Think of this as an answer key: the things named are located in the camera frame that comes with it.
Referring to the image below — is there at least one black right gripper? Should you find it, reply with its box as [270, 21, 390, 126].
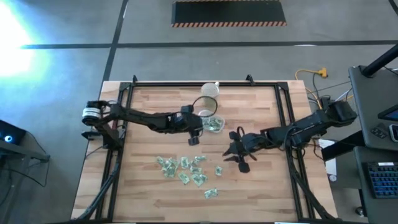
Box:
[222, 133, 267, 163]

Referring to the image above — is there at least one clear plastic bin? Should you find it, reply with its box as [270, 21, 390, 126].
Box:
[198, 109, 225, 134]

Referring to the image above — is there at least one white paper sheet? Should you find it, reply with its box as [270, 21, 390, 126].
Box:
[318, 139, 338, 177]

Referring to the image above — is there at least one hazard-striped black floor mat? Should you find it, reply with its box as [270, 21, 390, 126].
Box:
[170, 0, 287, 28]

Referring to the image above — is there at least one grey desk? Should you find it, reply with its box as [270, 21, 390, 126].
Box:
[348, 65, 398, 151]

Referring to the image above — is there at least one black keyboard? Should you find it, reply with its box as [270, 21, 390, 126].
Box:
[366, 161, 398, 199]

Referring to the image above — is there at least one tablet screen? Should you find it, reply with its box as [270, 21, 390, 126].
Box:
[377, 104, 398, 122]

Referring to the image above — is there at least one smartphone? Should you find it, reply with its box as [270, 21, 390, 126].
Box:
[388, 123, 398, 142]

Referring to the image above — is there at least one black pole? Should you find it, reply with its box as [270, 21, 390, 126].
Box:
[362, 43, 398, 78]

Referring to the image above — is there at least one black device with blue light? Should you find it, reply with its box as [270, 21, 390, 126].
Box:
[0, 119, 27, 146]

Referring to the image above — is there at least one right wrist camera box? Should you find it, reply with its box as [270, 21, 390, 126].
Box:
[229, 126, 247, 141]

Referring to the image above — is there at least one black aluminium table frame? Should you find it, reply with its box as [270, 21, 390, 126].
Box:
[71, 74, 340, 223]

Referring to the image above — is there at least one yellow extension cord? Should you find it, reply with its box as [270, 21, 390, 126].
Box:
[294, 67, 329, 101]

